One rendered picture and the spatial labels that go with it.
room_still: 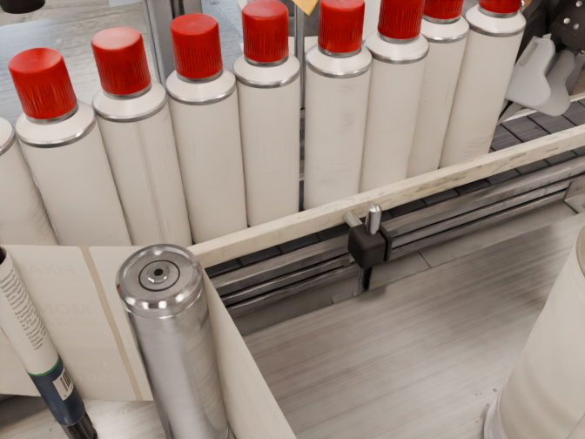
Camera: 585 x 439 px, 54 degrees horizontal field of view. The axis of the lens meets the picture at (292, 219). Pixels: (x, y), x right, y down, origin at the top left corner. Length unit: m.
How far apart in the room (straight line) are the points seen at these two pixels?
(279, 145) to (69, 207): 0.16
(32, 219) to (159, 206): 0.09
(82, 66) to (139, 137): 0.52
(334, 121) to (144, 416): 0.26
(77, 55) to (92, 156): 0.56
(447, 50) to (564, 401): 0.29
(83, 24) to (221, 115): 0.65
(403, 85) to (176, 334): 0.29
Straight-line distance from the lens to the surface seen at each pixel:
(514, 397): 0.38
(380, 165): 0.53
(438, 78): 0.52
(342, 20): 0.44
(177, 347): 0.28
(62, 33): 1.04
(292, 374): 0.44
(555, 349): 0.33
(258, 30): 0.42
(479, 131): 0.58
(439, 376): 0.46
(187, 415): 0.33
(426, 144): 0.56
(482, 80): 0.55
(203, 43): 0.41
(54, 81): 0.39
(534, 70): 0.59
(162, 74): 0.57
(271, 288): 0.53
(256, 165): 0.48
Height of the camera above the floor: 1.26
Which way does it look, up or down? 44 degrees down
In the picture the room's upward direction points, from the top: straight up
